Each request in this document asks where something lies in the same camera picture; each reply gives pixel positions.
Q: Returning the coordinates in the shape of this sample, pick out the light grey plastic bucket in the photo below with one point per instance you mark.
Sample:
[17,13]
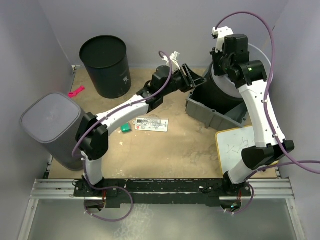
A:
[228,87]

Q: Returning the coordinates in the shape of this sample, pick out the grey ribbed laundry basket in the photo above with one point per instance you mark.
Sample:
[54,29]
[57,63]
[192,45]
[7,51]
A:
[53,121]

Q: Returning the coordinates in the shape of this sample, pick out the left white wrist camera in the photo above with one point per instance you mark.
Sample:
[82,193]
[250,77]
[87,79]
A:
[173,61]

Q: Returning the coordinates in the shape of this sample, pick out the small whiteboard with yellow frame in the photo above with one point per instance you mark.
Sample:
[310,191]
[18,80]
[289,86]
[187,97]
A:
[230,144]

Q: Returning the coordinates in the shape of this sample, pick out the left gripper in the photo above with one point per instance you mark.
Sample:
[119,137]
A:
[196,80]

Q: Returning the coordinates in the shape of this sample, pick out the pink plastic clip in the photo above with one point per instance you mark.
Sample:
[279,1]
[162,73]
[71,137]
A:
[74,93]

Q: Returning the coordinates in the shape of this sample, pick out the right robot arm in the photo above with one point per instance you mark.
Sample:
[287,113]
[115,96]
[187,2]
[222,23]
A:
[269,139]

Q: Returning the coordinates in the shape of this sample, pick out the dark blue cylindrical bin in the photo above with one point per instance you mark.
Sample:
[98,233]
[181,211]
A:
[105,59]

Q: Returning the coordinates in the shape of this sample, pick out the grey rectangular plastic crate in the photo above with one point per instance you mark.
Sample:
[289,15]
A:
[235,118]

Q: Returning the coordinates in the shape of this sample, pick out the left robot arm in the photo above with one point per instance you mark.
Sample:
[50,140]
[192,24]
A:
[92,138]

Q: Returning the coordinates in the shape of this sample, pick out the clear plastic label card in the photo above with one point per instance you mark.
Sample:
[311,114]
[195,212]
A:
[151,123]

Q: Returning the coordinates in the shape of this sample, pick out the green small box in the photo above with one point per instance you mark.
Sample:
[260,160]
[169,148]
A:
[125,128]

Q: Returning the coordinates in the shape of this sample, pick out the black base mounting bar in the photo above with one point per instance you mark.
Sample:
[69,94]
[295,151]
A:
[191,191]

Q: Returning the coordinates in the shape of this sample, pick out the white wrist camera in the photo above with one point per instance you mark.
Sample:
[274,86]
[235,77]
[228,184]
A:
[173,61]
[219,34]

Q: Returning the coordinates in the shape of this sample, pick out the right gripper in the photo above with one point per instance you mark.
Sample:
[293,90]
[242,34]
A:
[215,56]

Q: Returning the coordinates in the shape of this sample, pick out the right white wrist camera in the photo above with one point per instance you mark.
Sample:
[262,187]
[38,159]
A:
[219,34]

